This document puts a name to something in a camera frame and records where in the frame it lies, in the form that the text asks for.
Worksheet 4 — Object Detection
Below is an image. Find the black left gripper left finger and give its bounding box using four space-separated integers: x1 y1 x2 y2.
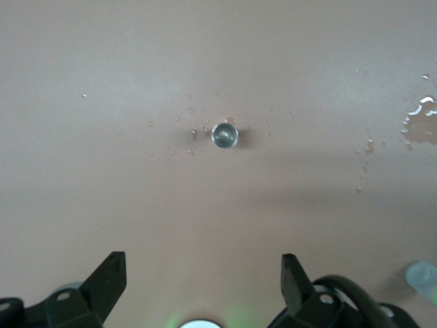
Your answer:
0 251 128 328

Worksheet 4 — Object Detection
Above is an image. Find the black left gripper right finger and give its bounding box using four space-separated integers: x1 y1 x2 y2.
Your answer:
268 253 363 328

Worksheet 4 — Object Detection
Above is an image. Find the steel double cone jigger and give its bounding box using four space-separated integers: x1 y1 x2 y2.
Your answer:
210 122 239 150

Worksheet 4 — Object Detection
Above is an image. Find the green sleeved glass bottle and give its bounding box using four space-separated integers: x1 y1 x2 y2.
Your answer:
404 260 437 302

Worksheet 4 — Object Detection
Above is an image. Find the spilled liquid puddle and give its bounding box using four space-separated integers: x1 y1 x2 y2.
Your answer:
399 96 437 147

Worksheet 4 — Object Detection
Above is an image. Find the brown table mat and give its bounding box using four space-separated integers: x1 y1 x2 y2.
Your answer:
0 0 437 328

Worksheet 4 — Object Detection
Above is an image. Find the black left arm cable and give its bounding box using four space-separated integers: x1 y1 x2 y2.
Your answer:
313 274 419 328

